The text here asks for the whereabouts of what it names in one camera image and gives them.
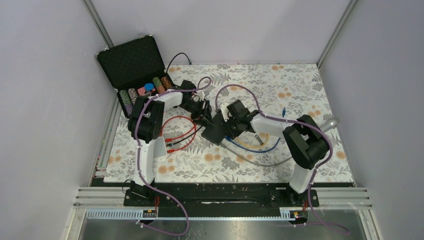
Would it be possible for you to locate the silver microphone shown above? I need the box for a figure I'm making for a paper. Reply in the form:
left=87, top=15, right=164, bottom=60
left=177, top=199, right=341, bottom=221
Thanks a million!
left=319, top=117, right=340, bottom=133

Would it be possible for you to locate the white router box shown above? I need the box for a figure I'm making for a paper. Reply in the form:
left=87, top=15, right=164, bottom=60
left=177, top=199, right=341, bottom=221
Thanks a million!
left=153, top=136, right=168, bottom=160

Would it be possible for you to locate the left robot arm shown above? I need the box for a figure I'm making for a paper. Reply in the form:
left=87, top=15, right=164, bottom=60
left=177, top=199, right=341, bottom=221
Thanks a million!
left=127, top=76, right=213, bottom=186

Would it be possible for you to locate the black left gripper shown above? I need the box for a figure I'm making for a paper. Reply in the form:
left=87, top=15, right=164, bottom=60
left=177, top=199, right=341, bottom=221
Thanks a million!
left=179, top=99, right=214, bottom=128

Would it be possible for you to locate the blue round chip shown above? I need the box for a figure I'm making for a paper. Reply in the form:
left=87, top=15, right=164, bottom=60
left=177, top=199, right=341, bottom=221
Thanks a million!
left=144, top=83, right=155, bottom=92

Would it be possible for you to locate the long red ethernet cable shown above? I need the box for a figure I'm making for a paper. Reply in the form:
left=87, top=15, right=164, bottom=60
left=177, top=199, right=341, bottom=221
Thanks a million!
left=164, top=124, right=200, bottom=143

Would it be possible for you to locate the black poker chip case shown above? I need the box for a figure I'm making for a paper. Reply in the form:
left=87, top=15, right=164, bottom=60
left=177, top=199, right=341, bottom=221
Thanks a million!
left=96, top=34, right=176, bottom=118

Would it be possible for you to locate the small metal coupler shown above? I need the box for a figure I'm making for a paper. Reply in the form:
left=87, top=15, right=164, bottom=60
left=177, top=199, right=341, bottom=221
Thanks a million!
left=255, top=134, right=264, bottom=146

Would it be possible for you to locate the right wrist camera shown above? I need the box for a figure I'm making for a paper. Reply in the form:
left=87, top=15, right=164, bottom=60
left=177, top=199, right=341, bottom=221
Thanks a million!
left=219, top=102, right=231, bottom=122

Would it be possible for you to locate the clear dealer button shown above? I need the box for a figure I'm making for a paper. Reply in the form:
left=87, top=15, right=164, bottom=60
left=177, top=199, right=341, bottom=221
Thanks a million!
left=142, top=91, right=153, bottom=97

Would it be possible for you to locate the grey cable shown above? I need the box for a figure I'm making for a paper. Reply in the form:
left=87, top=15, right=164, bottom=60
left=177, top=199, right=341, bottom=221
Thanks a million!
left=220, top=142, right=293, bottom=168

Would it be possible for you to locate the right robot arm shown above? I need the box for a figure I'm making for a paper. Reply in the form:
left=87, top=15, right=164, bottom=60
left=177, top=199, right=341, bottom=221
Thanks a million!
left=218, top=100, right=340, bottom=206

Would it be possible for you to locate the black network switch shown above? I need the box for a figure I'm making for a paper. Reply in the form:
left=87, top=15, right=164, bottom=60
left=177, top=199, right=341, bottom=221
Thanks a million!
left=201, top=112, right=228, bottom=146

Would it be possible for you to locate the short red ethernet cable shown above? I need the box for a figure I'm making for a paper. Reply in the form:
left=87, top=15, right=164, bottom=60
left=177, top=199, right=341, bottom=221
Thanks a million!
left=160, top=115, right=198, bottom=154

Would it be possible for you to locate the blue ethernet cable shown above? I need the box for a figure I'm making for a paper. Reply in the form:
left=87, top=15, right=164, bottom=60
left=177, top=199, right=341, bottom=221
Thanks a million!
left=225, top=106, right=287, bottom=154

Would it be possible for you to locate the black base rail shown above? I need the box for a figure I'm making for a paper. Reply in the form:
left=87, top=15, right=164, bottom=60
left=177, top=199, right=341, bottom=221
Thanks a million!
left=123, top=182, right=320, bottom=218

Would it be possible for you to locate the yellow ethernet cable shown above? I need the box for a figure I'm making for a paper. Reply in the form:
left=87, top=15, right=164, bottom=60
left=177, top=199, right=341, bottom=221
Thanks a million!
left=239, top=134, right=271, bottom=150

